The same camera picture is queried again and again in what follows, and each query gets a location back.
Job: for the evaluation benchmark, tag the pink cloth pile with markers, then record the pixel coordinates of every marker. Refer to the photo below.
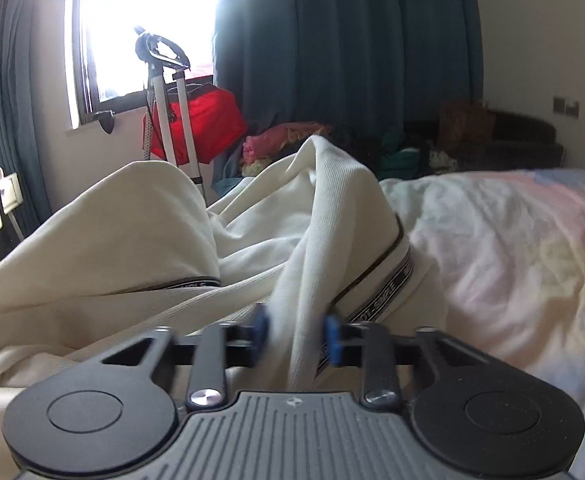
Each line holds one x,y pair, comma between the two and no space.
277,137

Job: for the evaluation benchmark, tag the white wall socket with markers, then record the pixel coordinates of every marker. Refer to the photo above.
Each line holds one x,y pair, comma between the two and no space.
10,191

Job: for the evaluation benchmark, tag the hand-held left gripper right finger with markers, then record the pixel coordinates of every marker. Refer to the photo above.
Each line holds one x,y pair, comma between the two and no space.
332,340

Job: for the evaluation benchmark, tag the patterned white cloth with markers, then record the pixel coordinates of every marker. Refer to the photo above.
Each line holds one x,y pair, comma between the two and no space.
441,160

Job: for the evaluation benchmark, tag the metal wall switch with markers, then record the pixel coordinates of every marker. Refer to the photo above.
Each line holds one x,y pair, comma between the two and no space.
558,105
572,108

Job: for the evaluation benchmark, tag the bright window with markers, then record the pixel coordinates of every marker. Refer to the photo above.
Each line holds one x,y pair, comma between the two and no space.
122,35

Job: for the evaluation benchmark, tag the dark sofa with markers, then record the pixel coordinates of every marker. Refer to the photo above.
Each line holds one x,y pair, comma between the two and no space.
522,140

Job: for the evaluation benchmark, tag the cream white garment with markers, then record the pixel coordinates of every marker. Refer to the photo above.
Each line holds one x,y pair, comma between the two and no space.
122,220

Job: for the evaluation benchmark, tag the pastel bed sheet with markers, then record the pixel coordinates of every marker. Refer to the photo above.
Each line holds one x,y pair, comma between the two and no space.
512,260

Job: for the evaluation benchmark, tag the wide teal curtain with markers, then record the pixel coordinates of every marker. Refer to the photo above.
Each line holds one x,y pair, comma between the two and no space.
347,50

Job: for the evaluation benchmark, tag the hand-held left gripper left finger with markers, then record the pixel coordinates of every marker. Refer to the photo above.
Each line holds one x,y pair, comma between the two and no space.
260,332

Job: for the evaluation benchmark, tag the brown paper bag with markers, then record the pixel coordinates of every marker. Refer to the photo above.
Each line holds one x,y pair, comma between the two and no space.
465,122

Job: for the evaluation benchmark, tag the silver stand with black head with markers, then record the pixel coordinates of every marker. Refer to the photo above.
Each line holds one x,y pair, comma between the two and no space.
161,49

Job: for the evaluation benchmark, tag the green cloth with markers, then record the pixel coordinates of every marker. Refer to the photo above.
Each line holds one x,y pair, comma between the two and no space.
393,161

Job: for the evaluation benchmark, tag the narrow teal curtain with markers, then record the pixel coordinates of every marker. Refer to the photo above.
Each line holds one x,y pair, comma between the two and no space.
17,85

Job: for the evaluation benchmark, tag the red bag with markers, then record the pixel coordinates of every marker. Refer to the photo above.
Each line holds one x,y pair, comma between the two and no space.
207,120

